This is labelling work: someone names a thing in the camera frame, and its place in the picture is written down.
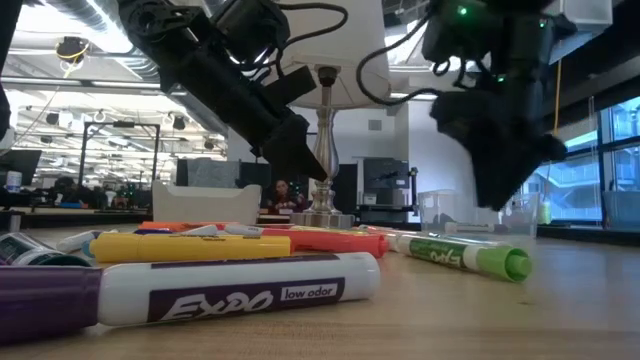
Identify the thin purple cap marker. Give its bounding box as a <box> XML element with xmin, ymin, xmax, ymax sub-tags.
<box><xmin>132</xmin><ymin>224</ymin><xmax>220</xmax><ymax>237</ymax></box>

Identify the yellow highlighter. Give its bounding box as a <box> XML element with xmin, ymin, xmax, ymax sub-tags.
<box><xmin>88</xmin><ymin>231</ymin><xmax>293</xmax><ymax>265</ymax></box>

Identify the white shade table lamp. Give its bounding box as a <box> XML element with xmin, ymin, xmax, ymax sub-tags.
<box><xmin>272</xmin><ymin>0</ymin><xmax>393</xmax><ymax>230</ymax></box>

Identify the grey partition panel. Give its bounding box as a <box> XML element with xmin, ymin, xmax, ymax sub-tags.
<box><xmin>174</xmin><ymin>157</ymin><xmax>242</xmax><ymax>190</ymax></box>

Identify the dark background workbench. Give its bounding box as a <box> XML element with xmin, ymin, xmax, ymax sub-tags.
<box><xmin>0</xmin><ymin>199</ymin><xmax>154</xmax><ymax>231</ymax></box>

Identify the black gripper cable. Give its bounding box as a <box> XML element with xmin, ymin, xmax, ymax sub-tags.
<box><xmin>356</xmin><ymin>13</ymin><xmax>442</xmax><ymax>107</ymax></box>
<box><xmin>234</xmin><ymin>2</ymin><xmax>350</xmax><ymax>71</ymax></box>

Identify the dark equipment rack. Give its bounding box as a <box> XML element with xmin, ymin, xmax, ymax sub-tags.
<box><xmin>360</xmin><ymin>157</ymin><xmax>420</xmax><ymax>224</ymax></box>

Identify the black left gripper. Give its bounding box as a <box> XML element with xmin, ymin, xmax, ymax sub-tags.
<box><xmin>159</xmin><ymin>44</ymin><xmax>329</xmax><ymax>182</ymax></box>

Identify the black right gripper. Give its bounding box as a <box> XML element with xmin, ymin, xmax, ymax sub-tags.
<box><xmin>429</xmin><ymin>89</ymin><xmax>569</xmax><ymax>211</ymax></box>

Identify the black ceiling device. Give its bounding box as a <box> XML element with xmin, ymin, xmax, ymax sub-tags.
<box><xmin>54</xmin><ymin>35</ymin><xmax>91</xmax><ymax>65</ymax></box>

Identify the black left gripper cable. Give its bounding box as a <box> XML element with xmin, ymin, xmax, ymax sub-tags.
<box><xmin>234</xmin><ymin>2</ymin><xmax>350</xmax><ymax>71</ymax></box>

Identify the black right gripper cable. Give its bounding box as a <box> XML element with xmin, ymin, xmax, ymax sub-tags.
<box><xmin>356</xmin><ymin>13</ymin><xmax>442</xmax><ymax>107</ymax></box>

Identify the yellow hanging cable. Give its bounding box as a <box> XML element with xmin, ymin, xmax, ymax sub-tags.
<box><xmin>551</xmin><ymin>58</ymin><xmax>564</xmax><ymax>137</ymax></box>

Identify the dark green cap Expo marker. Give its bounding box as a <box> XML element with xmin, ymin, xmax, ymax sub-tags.
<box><xmin>0</xmin><ymin>231</ymin><xmax>92</xmax><ymax>268</ymax></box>

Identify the purple cap Expo marker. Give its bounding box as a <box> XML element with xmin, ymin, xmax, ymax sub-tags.
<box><xmin>0</xmin><ymin>251</ymin><xmax>382</xmax><ymax>345</ymax></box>

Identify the person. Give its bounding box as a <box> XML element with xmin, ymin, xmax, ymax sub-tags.
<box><xmin>267</xmin><ymin>178</ymin><xmax>307</xmax><ymax>214</ymax></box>

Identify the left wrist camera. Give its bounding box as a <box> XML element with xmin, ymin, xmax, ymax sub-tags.
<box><xmin>212</xmin><ymin>0</ymin><xmax>292</xmax><ymax>69</ymax></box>

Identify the red highlighter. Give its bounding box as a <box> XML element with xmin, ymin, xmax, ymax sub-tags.
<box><xmin>259</xmin><ymin>227</ymin><xmax>390</xmax><ymax>260</ymax></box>

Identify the white cup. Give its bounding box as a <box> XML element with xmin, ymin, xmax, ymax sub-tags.
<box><xmin>4</xmin><ymin>170</ymin><xmax>24</xmax><ymax>194</ymax></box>

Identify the black rack frame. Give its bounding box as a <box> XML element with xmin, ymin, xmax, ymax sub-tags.
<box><xmin>78</xmin><ymin>121</ymin><xmax>162</xmax><ymax>201</ymax></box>

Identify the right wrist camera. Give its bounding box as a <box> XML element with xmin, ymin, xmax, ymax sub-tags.
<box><xmin>421</xmin><ymin>0</ymin><xmax>484</xmax><ymax>69</ymax></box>

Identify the clear plastic bin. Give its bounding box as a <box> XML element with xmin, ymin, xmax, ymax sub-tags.
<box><xmin>417</xmin><ymin>188</ymin><xmax>541</xmax><ymax>239</ymax></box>

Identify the black monitor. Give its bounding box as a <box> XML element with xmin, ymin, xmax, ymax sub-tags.
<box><xmin>0</xmin><ymin>148</ymin><xmax>44</xmax><ymax>187</ymax></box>

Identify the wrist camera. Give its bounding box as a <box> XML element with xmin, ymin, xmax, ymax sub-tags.
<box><xmin>421</xmin><ymin>0</ymin><xmax>484</xmax><ymax>69</ymax></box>
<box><xmin>212</xmin><ymin>0</ymin><xmax>292</xmax><ymax>69</ymax></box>

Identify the blue bin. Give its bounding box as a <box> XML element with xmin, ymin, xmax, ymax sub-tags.
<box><xmin>602</xmin><ymin>189</ymin><xmax>640</xmax><ymax>232</ymax></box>

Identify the white plastic bin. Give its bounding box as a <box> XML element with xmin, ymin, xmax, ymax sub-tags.
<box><xmin>151</xmin><ymin>179</ymin><xmax>263</xmax><ymax>225</ymax></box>

